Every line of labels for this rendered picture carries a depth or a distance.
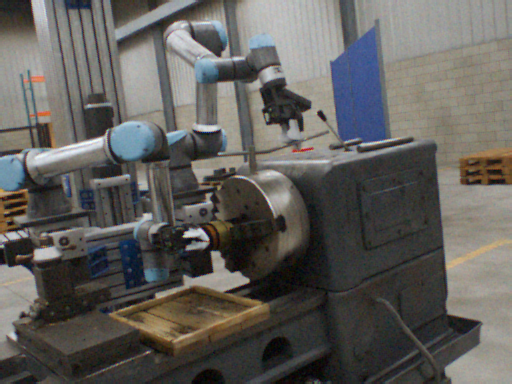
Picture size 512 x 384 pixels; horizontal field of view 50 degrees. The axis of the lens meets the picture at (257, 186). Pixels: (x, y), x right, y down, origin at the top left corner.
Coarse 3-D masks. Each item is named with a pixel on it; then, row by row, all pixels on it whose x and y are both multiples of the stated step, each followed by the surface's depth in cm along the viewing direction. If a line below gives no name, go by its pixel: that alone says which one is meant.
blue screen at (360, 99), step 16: (368, 32) 656; (352, 48) 773; (368, 48) 667; (336, 64) 943; (352, 64) 790; (368, 64) 679; (336, 80) 967; (352, 80) 806; (368, 80) 692; (384, 80) 617; (336, 96) 992; (352, 96) 820; (368, 96) 704; (384, 96) 619; (336, 112) 1018; (352, 112) 842; (368, 112) 718; (384, 112) 621; (352, 128) 861; (368, 128) 731; (384, 128) 636
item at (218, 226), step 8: (208, 224) 158; (216, 224) 156; (224, 224) 157; (208, 232) 153; (216, 232) 155; (224, 232) 156; (200, 240) 158; (216, 240) 154; (224, 240) 155; (232, 240) 159; (208, 248) 155; (216, 248) 157; (224, 248) 158
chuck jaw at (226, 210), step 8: (216, 192) 166; (224, 192) 168; (216, 200) 166; (224, 200) 166; (216, 208) 163; (224, 208) 164; (232, 208) 165; (216, 216) 161; (224, 216) 162; (232, 216) 163; (240, 216) 165
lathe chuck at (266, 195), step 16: (240, 176) 162; (256, 176) 162; (272, 176) 163; (240, 192) 163; (256, 192) 157; (272, 192) 157; (288, 192) 159; (240, 208) 164; (256, 208) 158; (272, 208) 153; (288, 208) 156; (288, 224) 155; (256, 240) 161; (272, 240) 155; (288, 240) 156; (256, 256) 162; (272, 256) 157; (256, 272) 164; (272, 272) 160
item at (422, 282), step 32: (288, 288) 177; (352, 288) 164; (384, 288) 175; (416, 288) 185; (352, 320) 165; (384, 320) 175; (416, 320) 185; (352, 352) 165; (384, 352) 175; (416, 352) 185
